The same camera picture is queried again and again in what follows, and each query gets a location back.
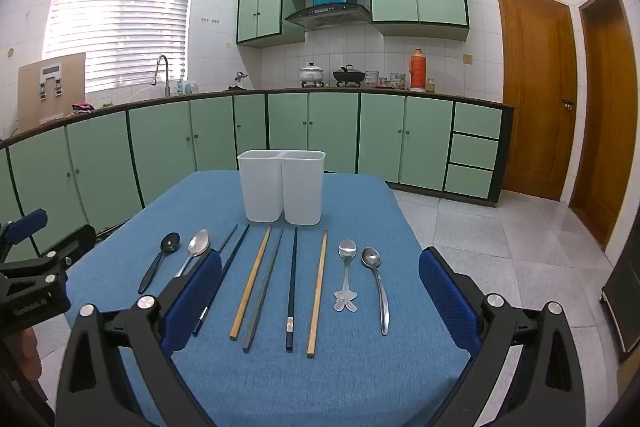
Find black wok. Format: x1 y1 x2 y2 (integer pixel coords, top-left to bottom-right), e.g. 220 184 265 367
332 65 369 88

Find black spoon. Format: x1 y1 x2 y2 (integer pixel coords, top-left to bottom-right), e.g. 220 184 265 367
137 232 182 294

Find silver spoon with figure handle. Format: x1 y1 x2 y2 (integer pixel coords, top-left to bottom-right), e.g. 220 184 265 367
333 239 359 314

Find white cooking pot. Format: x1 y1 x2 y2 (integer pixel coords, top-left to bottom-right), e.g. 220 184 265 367
299 62 326 88

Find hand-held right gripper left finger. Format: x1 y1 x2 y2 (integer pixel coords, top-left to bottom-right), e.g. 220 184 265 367
57 249 223 427

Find orange thermos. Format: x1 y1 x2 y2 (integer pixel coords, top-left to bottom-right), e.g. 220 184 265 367
410 48 427 92

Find white divided utensil holder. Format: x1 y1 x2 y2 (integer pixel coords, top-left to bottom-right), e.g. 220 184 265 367
237 149 326 226

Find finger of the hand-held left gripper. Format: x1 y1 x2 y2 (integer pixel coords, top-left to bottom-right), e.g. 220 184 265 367
47 225 96 268
0 208 49 264

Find person's left hand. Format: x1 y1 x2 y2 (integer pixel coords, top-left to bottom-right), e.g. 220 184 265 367
0 329 42 380

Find range hood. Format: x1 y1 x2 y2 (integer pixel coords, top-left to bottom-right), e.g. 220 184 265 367
284 3 372 32

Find blue tablecloth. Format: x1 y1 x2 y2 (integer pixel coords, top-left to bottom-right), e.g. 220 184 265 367
65 171 473 427

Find dark furniture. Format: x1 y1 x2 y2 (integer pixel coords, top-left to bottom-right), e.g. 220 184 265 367
601 232 640 363

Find wooden door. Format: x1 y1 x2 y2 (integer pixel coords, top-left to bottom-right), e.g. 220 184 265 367
569 0 640 253
496 0 578 202

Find green lower kitchen cabinets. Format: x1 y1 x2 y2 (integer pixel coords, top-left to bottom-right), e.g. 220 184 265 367
0 88 515 258

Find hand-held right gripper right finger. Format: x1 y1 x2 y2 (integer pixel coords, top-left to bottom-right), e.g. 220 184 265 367
419 247 586 427

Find cardboard board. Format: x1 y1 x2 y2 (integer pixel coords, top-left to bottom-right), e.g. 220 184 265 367
17 52 87 131

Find chrome sink faucet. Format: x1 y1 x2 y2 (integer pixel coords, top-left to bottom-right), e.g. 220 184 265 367
151 55 171 98

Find white window blind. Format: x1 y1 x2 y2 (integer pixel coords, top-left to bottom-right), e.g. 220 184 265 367
42 0 197 95

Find black chopstick with pale end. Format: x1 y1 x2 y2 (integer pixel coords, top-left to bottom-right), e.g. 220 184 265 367
286 227 299 352

